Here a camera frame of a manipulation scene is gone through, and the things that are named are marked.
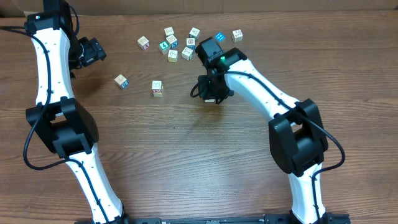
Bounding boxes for blue sided wooden block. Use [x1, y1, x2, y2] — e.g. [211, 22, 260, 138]
[114, 74, 129, 89]

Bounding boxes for red E wooden block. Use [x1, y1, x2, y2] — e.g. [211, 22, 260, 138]
[152, 80, 164, 93]

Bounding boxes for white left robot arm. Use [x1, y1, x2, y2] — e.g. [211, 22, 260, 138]
[25, 0, 129, 223]

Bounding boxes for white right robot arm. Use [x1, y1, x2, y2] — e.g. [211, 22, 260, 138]
[191, 37, 328, 223]

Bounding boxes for blue top wooden block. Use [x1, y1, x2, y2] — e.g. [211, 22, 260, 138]
[215, 32, 226, 43]

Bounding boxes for blue framed wooden block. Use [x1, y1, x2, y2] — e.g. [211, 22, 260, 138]
[186, 37, 195, 50]

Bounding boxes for red X wooden block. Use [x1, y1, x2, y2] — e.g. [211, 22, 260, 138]
[137, 36, 150, 50]

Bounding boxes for letter K wooden block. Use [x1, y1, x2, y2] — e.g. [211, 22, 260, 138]
[232, 29, 243, 42]

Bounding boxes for teal edged wooden block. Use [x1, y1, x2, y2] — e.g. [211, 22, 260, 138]
[189, 27, 200, 40]

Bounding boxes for blue X wooden block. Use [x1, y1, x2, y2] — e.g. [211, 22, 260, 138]
[166, 35, 178, 49]

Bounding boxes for green 4 wooden block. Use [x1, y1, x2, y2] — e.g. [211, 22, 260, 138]
[159, 40, 170, 55]

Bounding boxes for plain top wooden block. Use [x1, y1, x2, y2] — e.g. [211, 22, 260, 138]
[164, 27, 174, 37]

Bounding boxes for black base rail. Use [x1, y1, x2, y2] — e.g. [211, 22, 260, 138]
[108, 213, 351, 224]

